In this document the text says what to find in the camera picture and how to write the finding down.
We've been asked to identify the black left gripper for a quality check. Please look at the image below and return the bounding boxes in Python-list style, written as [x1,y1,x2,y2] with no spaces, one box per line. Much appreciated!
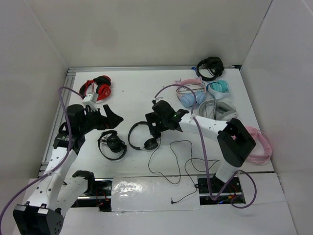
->
[79,104,123,134]

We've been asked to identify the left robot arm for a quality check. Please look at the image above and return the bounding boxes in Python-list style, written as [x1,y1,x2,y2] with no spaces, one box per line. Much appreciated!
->
[13,104,123,235]

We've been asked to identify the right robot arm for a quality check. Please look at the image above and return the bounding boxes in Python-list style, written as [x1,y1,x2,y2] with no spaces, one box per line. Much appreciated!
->
[145,100,256,192]

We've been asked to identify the red and black headphones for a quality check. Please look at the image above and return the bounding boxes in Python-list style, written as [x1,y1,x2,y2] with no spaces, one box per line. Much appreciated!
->
[79,75,112,101]

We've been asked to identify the pink blue cat-ear headphones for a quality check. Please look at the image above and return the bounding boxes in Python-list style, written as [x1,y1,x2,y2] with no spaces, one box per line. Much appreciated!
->
[175,77,206,108]

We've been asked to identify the grey headphones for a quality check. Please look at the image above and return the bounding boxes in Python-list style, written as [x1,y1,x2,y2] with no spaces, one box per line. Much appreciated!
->
[198,98,239,121]

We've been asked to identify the teal and white headphones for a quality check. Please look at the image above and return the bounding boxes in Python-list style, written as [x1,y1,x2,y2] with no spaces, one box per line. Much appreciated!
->
[206,80,230,100]

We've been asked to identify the black headphones in corner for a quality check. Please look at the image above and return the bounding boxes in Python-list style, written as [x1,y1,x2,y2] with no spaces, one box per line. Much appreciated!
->
[196,56,224,82]

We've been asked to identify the white foil-covered panel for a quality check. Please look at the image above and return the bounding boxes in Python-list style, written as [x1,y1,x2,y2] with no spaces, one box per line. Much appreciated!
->
[111,176,201,212]

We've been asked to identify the black headphones with wrapped cord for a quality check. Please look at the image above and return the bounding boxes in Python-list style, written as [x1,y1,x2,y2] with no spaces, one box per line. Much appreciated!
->
[97,130,127,162]

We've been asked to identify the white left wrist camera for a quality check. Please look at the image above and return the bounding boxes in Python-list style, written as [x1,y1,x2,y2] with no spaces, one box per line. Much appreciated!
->
[82,92,98,107]

